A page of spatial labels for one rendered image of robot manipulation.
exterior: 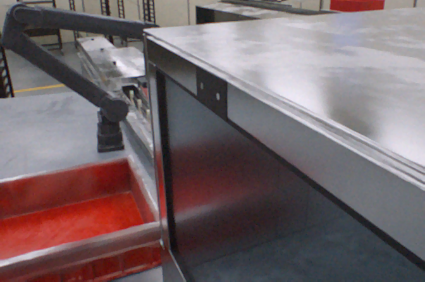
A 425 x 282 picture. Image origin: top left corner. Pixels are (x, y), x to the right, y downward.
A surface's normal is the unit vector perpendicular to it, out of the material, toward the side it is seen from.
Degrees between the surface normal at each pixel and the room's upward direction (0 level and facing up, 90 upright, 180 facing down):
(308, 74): 0
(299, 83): 0
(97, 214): 0
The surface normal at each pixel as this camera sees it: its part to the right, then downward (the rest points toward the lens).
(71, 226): -0.02, -0.93
